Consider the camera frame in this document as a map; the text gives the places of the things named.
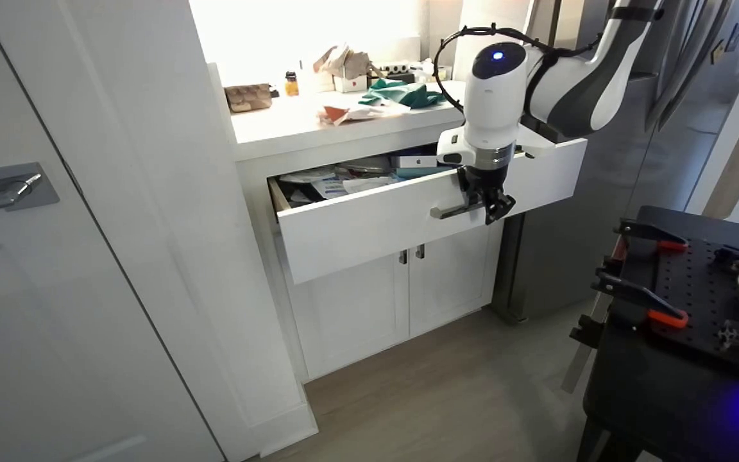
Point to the black cylindrical objects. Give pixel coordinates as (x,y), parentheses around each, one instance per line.
(398,73)

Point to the beige brown bag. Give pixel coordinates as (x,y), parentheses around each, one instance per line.
(345,68)

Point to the white base cabinet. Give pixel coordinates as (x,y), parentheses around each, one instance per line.
(326,145)

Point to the small amber bottle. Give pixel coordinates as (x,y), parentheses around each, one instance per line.
(290,82)

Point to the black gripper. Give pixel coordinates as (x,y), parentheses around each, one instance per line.
(487,175)

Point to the silver door lever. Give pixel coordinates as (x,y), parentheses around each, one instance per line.
(11,186)

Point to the stainless steel refrigerator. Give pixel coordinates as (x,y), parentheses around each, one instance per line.
(557,258)

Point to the tall white cabinet panel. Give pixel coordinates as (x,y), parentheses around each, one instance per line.
(172,214)

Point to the green fabric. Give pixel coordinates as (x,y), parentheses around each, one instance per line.
(410,94)

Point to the red white paper packet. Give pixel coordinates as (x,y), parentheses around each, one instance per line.
(360,114)

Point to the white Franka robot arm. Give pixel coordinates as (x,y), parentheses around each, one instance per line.
(498,103)

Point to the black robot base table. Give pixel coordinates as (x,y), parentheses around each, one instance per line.
(686,385)

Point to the white cabinet door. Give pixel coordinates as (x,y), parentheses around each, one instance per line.
(454,284)
(353,316)

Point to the white room door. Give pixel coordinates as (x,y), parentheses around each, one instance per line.
(43,341)

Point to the orange black clamp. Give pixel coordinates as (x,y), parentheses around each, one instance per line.
(643,298)
(653,240)

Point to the white plastic packet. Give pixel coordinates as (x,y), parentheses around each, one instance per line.
(365,184)
(308,184)

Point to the white cabinet drawer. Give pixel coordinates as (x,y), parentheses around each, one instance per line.
(360,232)

